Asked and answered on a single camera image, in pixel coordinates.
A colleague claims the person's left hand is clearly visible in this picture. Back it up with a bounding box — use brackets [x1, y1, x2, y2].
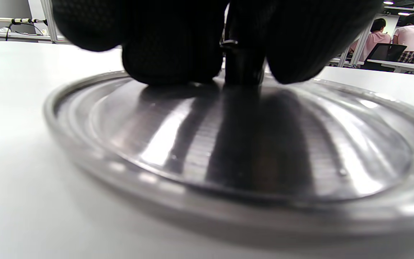
[51, 0, 383, 85]

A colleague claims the steel pot lid black knob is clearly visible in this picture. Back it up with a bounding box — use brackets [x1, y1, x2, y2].
[43, 39, 414, 250]

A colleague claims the black chair backrest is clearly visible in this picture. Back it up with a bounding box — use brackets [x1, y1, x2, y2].
[361, 44, 408, 72]

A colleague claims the aluminium frame post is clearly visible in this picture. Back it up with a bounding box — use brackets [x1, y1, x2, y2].
[41, 0, 72, 45]

